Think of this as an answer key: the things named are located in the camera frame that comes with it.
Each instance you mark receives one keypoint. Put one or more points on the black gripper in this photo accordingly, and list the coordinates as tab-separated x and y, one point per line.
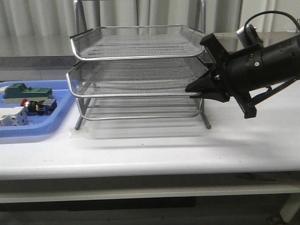
235	74

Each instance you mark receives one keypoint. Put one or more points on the silver mesh tray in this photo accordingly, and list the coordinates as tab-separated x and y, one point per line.
132	78
137	42
117	108

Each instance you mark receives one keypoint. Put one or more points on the red emergency stop button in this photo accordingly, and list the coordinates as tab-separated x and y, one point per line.
43	107

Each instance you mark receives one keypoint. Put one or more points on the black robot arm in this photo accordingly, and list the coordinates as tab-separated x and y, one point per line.
280	68

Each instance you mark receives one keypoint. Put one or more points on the dark countertop bench behind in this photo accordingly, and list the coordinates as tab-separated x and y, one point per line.
39	52

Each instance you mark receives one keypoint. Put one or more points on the white table leg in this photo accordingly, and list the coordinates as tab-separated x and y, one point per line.
290	207

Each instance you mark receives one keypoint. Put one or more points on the blue plastic tray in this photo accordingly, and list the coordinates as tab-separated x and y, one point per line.
42	124

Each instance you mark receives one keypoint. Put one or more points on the green and beige module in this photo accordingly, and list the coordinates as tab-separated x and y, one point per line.
17	92

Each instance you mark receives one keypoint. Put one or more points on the white circuit breaker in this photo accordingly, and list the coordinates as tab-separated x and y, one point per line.
15	116

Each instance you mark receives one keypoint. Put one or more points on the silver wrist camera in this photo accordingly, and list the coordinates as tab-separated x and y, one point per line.
249	37

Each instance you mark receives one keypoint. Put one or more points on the silver metal rack frame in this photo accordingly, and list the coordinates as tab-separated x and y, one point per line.
200	18

